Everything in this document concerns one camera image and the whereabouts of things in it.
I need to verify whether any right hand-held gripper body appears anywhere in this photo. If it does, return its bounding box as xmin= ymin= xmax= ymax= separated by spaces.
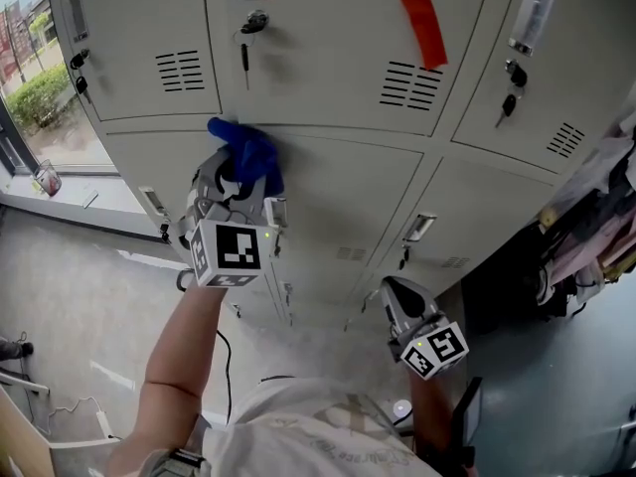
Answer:
xmin=389 ymin=313 xmax=471 ymax=382

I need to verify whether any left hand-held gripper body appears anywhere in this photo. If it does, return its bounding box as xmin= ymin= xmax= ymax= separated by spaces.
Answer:
xmin=176 ymin=185 xmax=280 ymax=290

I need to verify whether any blue cleaning cloth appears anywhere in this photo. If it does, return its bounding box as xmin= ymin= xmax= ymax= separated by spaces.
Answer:
xmin=206 ymin=115 xmax=286 ymax=199

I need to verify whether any grey metal locker door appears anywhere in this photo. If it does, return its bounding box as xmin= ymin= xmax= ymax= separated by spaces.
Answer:
xmin=226 ymin=121 xmax=426 ymax=280

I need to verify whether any grey metal locker cabinet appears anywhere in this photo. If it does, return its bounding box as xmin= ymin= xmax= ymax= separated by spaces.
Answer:
xmin=47 ymin=0 xmax=636 ymax=332

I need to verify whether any person's right forearm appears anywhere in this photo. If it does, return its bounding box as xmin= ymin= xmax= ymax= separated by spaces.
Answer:
xmin=406 ymin=373 xmax=456 ymax=466

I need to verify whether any person's left forearm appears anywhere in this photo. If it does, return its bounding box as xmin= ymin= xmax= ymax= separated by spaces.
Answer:
xmin=103 ymin=283 xmax=235 ymax=477

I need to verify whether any white round device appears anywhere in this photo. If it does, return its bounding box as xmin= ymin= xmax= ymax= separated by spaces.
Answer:
xmin=390 ymin=397 xmax=414 ymax=424

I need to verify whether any black flat screen device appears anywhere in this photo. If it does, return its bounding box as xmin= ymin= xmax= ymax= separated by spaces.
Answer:
xmin=449 ymin=376 xmax=484 ymax=477

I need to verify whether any black bag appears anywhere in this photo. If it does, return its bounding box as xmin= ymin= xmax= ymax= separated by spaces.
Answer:
xmin=461 ymin=216 xmax=582 ymax=322

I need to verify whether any grey window sill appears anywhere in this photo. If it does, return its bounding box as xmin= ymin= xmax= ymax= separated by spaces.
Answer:
xmin=0 ymin=169 xmax=168 ymax=242

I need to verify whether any person's white printed t-shirt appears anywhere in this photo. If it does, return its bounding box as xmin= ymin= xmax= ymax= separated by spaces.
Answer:
xmin=198 ymin=375 xmax=448 ymax=477

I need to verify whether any white power strip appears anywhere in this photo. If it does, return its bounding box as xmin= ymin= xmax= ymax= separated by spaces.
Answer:
xmin=29 ymin=395 xmax=120 ymax=441

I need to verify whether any set of black locker keys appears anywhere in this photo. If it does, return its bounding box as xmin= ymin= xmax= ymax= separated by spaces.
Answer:
xmin=69 ymin=8 xmax=529 ymax=327

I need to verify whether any red tape strip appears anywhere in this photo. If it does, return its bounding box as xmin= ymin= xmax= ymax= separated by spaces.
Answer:
xmin=395 ymin=0 xmax=449 ymax=72

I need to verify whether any light wooden furniture panel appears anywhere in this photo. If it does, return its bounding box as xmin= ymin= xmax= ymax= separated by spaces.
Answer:
xmin=0 ymin=383 xmax=120 ymax=477

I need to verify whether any set of chrome recessed handles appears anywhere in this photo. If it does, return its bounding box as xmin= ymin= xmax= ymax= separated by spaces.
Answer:
xmin=62 ymin=0 xmax=557 ymax=327

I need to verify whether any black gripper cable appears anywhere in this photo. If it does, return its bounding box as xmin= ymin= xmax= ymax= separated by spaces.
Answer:
xmin=176 ymin=268 xmax=235 ymax=426

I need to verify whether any wire mesh cup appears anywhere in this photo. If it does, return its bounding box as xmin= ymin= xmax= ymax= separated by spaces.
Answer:
xmin=32 ymin=159 xmax=64 ymax=198

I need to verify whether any black window frame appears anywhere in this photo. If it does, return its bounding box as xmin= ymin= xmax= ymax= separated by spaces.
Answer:
xmin=0 ymin=94 xmax=120 ymax=178

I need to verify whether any grey harness strap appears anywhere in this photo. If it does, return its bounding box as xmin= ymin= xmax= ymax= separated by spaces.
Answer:
xmin=141 ymin=414 xmax=210 ymax=477

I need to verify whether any white metal chair frame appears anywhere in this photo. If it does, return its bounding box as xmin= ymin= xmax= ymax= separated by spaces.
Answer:
xmin=0 ymin=369 xmax=51 ymax=398

